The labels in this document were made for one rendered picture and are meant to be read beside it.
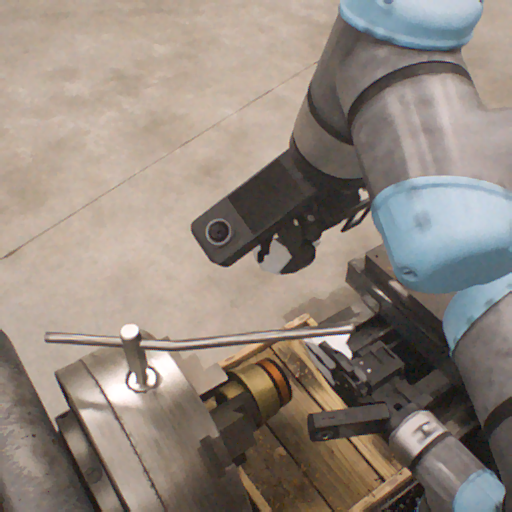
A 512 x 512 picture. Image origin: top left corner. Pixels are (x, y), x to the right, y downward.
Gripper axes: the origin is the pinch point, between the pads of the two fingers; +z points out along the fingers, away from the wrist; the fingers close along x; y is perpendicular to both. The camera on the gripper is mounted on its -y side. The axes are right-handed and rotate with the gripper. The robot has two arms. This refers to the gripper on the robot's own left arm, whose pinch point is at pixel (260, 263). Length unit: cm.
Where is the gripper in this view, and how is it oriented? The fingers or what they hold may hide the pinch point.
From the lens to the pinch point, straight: 62.2
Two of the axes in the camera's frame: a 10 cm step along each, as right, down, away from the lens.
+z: -2.0, 4.3, 8.8
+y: 8.3, -4.0, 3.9
